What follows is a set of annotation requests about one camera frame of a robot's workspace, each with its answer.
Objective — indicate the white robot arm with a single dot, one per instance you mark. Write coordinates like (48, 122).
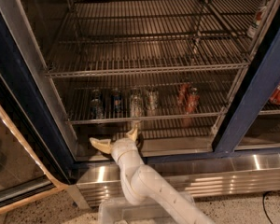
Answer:
(140, 181)

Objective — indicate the front silver soda can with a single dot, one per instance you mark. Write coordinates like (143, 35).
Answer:
(136, 106)

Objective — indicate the wire fridge shelf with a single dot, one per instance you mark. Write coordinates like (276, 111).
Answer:
(214, 89)
(116, 55)
(156, 18)

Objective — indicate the silver soda can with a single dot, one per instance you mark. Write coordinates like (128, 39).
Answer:
(136, 106)
(152, 96)

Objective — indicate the front red soda can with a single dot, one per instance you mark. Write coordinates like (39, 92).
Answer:
(192, 100)

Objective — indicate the upper wire fridge shelf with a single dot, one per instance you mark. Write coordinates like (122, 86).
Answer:
(156, 18)

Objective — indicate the clear plastic bin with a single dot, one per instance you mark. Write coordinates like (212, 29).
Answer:
(120, 211)

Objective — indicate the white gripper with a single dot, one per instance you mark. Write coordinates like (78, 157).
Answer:
(122, 147)

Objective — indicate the open glass fridge door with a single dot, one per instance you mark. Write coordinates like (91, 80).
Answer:
(24, 178)

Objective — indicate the middle wire fridge shelf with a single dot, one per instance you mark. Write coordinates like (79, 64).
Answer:
(116, 55)

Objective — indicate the rear red soda can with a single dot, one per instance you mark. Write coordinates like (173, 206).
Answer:
(183, 89)

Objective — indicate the red soda can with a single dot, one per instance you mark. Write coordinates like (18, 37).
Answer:
(183, 89)
(192, 100)

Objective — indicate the white bottle on shelf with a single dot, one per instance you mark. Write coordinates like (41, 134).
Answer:
(254, 25)

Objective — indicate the blue pepsi can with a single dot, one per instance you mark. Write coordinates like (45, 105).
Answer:
(96, 94)
(116, 100)
(97, 110)

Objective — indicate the rear silver soda can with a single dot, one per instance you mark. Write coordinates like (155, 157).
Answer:
(152, 96)

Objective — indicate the bottom wire fridge shelf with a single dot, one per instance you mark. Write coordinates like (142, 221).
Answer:
(214, 89)

